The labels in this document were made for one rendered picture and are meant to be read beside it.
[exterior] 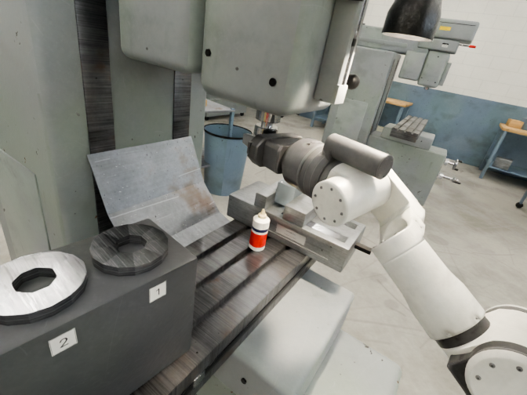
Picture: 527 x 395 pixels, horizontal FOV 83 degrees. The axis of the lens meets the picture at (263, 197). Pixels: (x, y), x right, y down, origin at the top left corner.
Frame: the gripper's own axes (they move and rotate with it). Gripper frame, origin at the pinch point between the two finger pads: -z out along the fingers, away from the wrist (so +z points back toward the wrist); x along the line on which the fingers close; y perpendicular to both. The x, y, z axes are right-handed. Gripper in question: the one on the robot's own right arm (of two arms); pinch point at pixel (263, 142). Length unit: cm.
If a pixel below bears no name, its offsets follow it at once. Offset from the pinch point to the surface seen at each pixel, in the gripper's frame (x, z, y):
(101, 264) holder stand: 32.5, 14.5, 7.9
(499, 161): -578, -83, 89
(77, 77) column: 27.1, -29.8, -5.3
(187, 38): 14.1, -6.1, -16.0
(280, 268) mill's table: -4.2, 8.0, 27.8
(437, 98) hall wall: -607, -231, 17
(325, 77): -1.5, 10.7, -13.8
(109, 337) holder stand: 33.2, 19.2, 14.4
